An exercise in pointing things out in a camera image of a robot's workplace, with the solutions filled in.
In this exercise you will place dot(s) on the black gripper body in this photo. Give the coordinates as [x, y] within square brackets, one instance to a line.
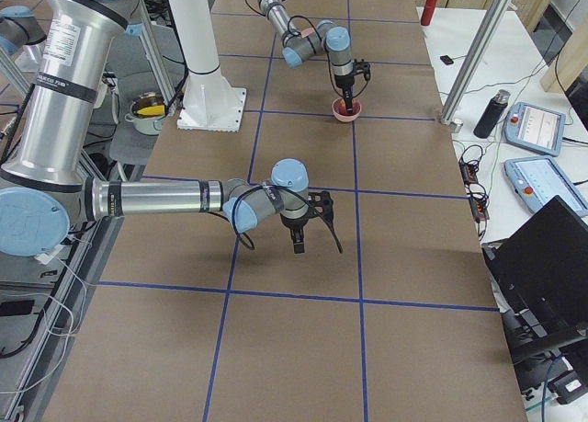
[344, 80]
[293, 229]

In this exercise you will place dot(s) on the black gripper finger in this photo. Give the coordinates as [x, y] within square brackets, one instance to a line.
[298, 246]
[349, 101]

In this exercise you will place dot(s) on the red apple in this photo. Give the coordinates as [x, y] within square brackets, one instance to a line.
[342, 106]

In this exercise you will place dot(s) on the pink bowl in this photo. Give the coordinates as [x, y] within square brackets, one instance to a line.
[342, 113]

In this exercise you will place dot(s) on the small black square device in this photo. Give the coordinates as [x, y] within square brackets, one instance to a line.
[447, 60]

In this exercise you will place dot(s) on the red cylinder bottle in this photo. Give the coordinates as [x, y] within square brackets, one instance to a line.
[428, 12]

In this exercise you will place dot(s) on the black water bottle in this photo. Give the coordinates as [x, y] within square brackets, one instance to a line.
[492, 114]

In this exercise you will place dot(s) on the far teach pendant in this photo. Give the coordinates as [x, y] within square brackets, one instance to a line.
[534, 128]

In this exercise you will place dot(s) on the teach pendant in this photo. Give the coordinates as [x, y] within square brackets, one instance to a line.
[534, 128]
[537, 180]

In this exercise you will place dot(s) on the white pot with yellow item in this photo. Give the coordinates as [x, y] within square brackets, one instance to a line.
[147, 113]

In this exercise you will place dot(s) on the near teach pendant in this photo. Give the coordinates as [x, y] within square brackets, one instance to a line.
[537, 180]

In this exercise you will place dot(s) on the black laptop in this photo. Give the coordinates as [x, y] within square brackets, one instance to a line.
[542, 268]

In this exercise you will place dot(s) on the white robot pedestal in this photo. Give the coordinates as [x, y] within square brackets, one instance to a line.
[210, 103]

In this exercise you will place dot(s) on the aluminium frame post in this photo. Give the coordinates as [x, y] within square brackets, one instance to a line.
[490, 22]

